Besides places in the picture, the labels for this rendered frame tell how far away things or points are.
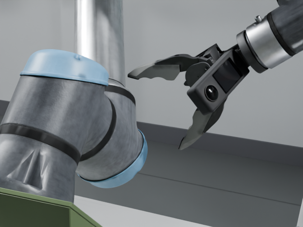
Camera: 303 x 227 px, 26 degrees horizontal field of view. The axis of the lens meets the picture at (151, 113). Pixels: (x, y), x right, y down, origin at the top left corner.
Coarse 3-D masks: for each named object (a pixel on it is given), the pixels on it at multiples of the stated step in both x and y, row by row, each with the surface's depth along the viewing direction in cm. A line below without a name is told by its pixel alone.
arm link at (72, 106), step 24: (24, 72) 88; (48, 72) 86; (72, 72) 87; (96, 72) 89; (24, 96) 86; (48, 96) 85; (72, 96) 86; (96, 96) 89; (24, 120) 84; (48, 120) 84; (72, 120) 86; (96, 120) 90; (72, 144) 85; (96, 144) 92
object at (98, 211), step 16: (80, 208) 132; (96, 208) 132; (112, 208) 132; (128, 208) 132; (112, 224) 125; (128, 224) 125; (144, 224) 125; (160, 224) 125; (176, 224) 125; (192, 224) 125
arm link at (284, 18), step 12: (288, 0) 97; (300, 0) 95; (276, 12) 97; (288, 12) 95; (300, 12) 94; (276, 24) 96; (288, 24) 95; (300, 24) 95; (276, 36) 96; (288, 36) 96; (300, 36) 95; (288, 48) 97; (300, 48) 97
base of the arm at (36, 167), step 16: (0, 128) 86; (16, 128) 84; (32, 128) 83; (0, 144) 83; (16, 144) 83; (32, 144) 83; (48, 144) 83; (64, 144) 84; (0, 160) 81; (16, 160) 81; (32, 160) 82; (48, 160) 82; (64, 160) 84; (0, 176) 79; (16, 176) 80; (32, 176) 81; (48, 176) 81; (64, 176) 84; (32, 192) 79; (48, 192) 80; (64, 192) 83
